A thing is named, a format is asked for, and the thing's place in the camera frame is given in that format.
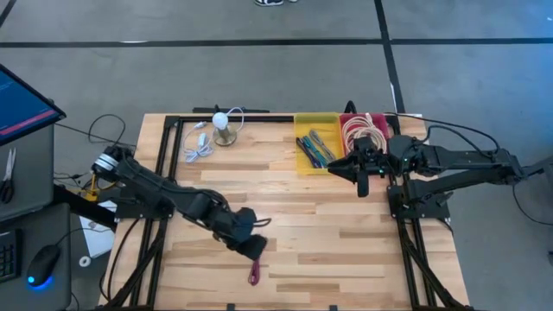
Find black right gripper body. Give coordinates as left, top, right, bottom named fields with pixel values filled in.
left=352, top=136, right=392, bottom=199

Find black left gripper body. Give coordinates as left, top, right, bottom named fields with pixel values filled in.
left=222, top=206, right=268, bottom=261

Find beige USB cable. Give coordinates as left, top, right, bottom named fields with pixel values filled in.
left=360, top=112, right=389, bottom=150
left=342, top=115, right=381, bottom=153
left=345, top=118, right=385, bottom=152

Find black white braided USB cable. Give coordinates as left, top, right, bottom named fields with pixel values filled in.
left=308, top=129, right=337, bottom=163

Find teal black braided USB cable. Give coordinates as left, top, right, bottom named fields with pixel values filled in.
left=302, top=135, right=330, bottom=168

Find pink black braided USB cable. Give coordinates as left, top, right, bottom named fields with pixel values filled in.
left=247, top=257, right=262, bottom=287

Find red plastic bin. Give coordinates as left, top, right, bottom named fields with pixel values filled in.
left=339, top=111, right=391, bottom=157

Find yellow plastic bin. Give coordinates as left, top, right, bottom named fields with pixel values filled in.
left=293, top=111, right=346, bottom=177

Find table lamp with white bulb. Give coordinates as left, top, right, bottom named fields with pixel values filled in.
left=211, top=111, right=238, bottom=148

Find white paper sheet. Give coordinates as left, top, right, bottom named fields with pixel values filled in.
left=79, top=200, right=117, bottom=260

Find yellow clamp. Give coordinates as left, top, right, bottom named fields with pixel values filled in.
left=83, top=171, right=105, bottom=203

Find black mouse with blue light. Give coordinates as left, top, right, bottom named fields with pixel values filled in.
left=25, top=244, right=62, bottom=289

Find grey desk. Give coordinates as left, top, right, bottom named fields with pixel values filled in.
left=0, top=123, right=73, bottom=311

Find black keyboard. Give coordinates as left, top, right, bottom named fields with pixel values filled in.
left=0, top=228, right=22, bottom=284

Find blue screen monitor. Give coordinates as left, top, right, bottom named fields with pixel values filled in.
left=0, top=63, right=67, bottom=148

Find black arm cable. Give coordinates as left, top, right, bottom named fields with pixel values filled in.
left=383, top=111, right=502, bottom=157

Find white lamp cord with switch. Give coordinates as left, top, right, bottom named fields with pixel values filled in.
left=181, top=106, right=246, bottom=164

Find black aluminium table frame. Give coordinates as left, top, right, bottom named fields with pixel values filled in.
left=101, top=112, right=476, bottom=311

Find black looped cable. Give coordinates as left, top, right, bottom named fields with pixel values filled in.
left=87, top=113, right=127, bottom=147

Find black handled scissors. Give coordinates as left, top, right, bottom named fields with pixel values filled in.
left=0, top=146, right=17, bottom=205

